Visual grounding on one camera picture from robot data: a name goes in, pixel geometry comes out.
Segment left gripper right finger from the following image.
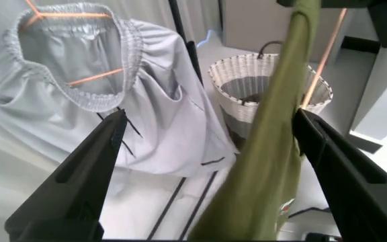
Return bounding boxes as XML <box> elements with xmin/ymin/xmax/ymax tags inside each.
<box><xmin>292</xmin><ymin>108</ymin><xmax>387</xmax><ymax>241</ymax></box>

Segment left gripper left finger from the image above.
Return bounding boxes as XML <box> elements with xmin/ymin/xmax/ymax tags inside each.
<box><xmin>4</xmin><ymin>109</ymin><xmax>128</xmax><ymax>241</ymax></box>

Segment pink clothes hanger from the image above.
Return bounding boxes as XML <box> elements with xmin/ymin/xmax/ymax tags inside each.
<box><xmin>300</xmin><ymin>8</ymin><xmax>348</xmax><ymax>110</ymax></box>
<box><xmin>18</xmin><ymin>0</ymin><xmax>124</xmax><ymax>87</ymax></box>

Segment green garment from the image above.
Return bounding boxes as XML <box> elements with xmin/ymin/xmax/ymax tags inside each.
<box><xmin>188</xmin><ymin>0</ymin><xmax>322</xmax><ymax>241</ymax></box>

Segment pale grey shorts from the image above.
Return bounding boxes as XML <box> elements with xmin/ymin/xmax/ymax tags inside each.
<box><xmin>0</xmin><ymin>2</ymin><xmax>240</xmax><ymax>177</ymax></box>

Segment white laundry basket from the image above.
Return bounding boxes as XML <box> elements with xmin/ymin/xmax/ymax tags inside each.
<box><xmin>208</xmin><ymin>40</ymin><xmax>334</xmax><ymax>151</ymax></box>

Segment black clothes rack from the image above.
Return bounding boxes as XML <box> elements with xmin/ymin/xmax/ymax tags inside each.
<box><xmin>146</xmin><ymin>0</ymin><xmax>221</xmax><ymax>241</ymax></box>

